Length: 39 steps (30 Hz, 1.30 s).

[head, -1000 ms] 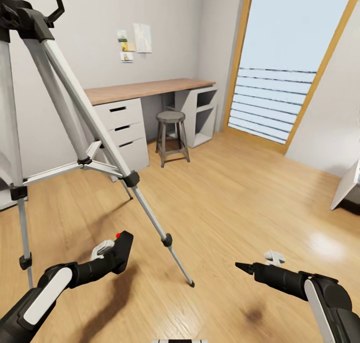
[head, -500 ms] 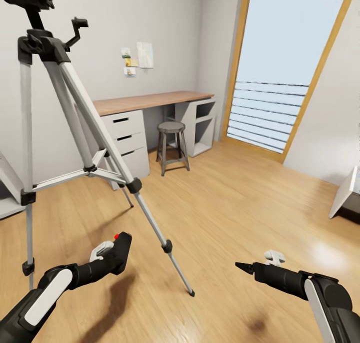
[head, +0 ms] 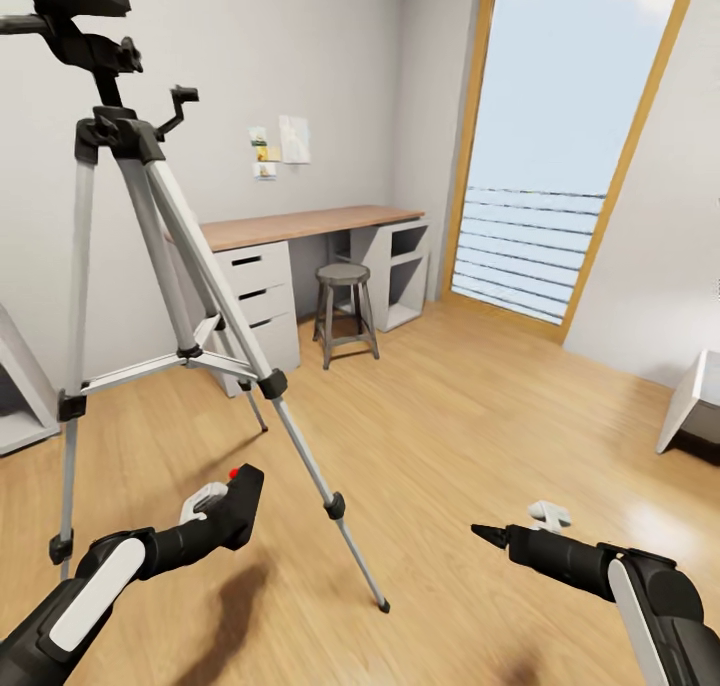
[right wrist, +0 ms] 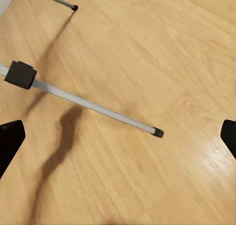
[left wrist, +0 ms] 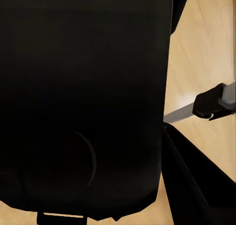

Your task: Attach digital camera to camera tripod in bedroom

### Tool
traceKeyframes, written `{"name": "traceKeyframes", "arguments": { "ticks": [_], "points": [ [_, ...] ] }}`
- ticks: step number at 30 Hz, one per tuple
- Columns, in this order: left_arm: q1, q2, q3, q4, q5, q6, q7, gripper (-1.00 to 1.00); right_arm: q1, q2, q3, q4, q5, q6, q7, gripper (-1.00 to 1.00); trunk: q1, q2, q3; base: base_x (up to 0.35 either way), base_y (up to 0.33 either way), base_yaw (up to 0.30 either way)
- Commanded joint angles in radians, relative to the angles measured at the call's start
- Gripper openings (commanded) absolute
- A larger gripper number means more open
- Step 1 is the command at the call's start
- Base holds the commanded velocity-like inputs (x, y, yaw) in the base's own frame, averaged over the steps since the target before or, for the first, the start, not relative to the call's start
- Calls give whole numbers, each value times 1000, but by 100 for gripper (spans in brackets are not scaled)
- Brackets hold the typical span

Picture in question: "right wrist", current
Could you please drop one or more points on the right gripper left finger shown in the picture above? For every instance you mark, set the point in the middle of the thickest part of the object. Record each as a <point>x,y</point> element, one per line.
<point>12,135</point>

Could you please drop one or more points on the camera tripod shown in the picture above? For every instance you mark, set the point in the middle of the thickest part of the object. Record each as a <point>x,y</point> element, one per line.
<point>23,75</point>

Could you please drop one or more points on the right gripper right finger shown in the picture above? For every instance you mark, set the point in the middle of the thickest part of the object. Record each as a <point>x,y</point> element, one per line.
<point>228,135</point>

